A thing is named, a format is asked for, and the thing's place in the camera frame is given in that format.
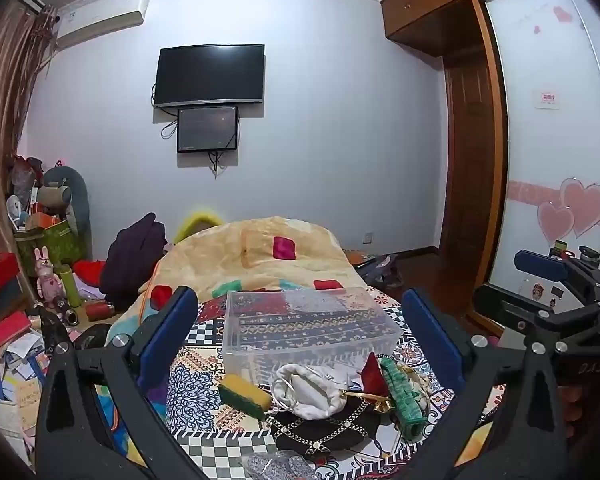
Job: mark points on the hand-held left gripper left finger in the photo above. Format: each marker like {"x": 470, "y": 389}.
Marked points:
{"x": 172, "y": 332}

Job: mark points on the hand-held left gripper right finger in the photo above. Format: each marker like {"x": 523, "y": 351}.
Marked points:
{"x": 430, "y": 332}

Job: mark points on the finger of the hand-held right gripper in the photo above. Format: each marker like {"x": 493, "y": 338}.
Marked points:
{"x": 500, "y": 302}
{"x": 540, "y": 264}

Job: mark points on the pink heart stickers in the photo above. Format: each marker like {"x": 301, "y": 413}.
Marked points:
{"x": 577, "y": 210}

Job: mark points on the patterned patchwork bedsheet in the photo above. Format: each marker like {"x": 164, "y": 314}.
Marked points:
{"x": 205, "y": 395}

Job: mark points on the red fabric pouch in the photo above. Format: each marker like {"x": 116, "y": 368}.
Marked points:
{"x": 374, "y": 377}

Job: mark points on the red round can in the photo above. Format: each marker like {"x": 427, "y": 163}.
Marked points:
{"x": 99, "y": 311}

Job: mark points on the green knitted pouch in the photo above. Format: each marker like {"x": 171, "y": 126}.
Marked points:
{"x": 405, "y": 405}

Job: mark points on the dark purple clothes pile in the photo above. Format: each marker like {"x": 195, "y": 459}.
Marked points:
{"x": 132, "y": 260}

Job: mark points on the bags on floor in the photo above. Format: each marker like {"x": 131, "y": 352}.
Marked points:
{"x": 377, "y": 267}

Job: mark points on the yellow printed quilt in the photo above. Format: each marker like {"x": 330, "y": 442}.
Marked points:
{"x": 230, "y": 260}

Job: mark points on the yellow green sponge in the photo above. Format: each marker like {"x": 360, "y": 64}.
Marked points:
{"x": 245, "y": 396}

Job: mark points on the red cushion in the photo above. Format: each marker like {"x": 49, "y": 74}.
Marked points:
{"x": 91, "y": 271}

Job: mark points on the green cylinder tube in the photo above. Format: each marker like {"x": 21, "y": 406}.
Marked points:
{"x": 71, "y": 285}

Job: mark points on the yellow plush toy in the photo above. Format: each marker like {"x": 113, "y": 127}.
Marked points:
{"x": 197, "y": 222}

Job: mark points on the wooden door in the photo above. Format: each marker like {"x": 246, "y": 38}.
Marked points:
{"x": 470, "y": 160}

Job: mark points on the clear plastic storage box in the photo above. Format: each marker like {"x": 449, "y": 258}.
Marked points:
{"x": 305, "y": 355}

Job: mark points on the pink rabbit doll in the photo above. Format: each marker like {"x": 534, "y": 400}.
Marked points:
{"x": 47, "y": 280}

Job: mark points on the green storage box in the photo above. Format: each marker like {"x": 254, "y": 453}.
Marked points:
{"x": 50, "y": 247}

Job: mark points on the wooden wardrobe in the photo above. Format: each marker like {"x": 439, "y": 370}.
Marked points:
{"x": 545, "y": 110}

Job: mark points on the pile of papers and books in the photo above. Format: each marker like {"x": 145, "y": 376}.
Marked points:
{"x": 15, "y": 385}

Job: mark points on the grey plush toy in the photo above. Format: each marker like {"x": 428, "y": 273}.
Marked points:
{"x": 72, "y": 195}

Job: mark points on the red gift box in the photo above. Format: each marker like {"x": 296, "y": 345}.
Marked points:
{"x": 0, "y": 275}

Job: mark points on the small black monitor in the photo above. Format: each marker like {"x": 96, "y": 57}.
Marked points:
{"x": 207, "y": 129}

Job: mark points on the brown striped curtain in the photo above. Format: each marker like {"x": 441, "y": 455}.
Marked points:
{"x": 5, "y": 110}

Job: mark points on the white air conditioner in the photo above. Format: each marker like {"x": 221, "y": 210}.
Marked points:
{"x": 102, "y": 17}

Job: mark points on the white wall socket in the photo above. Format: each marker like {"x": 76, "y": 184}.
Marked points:
{"x": 367, "y": 237}

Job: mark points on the wall-mounted black television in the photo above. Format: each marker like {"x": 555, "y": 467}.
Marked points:
{"x": 210, "y": 75}

